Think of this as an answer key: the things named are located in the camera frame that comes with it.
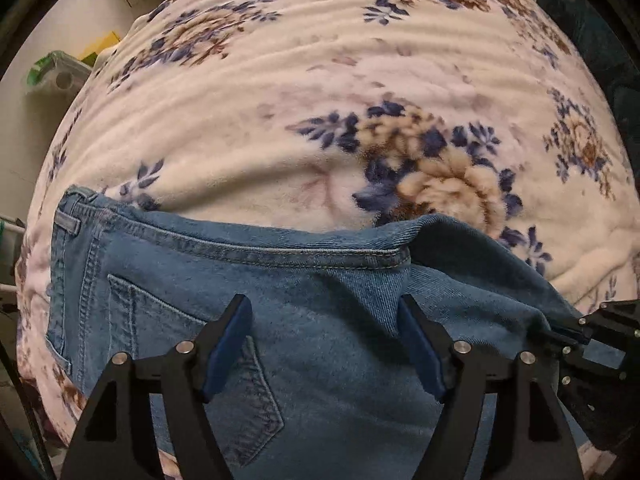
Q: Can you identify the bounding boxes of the blue denim jeans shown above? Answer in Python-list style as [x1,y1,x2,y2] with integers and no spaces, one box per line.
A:
[48,188,585,479]

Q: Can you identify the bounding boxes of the yellow green box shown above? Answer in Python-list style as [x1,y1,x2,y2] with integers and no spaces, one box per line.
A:
[77,32,120,66]

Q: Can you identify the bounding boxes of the floral fleece blanket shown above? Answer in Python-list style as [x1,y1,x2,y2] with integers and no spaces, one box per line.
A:
[17,0,639,452]

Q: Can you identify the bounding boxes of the dark teal cloth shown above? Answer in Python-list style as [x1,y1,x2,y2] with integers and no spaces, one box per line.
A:
[537,0,639,174]

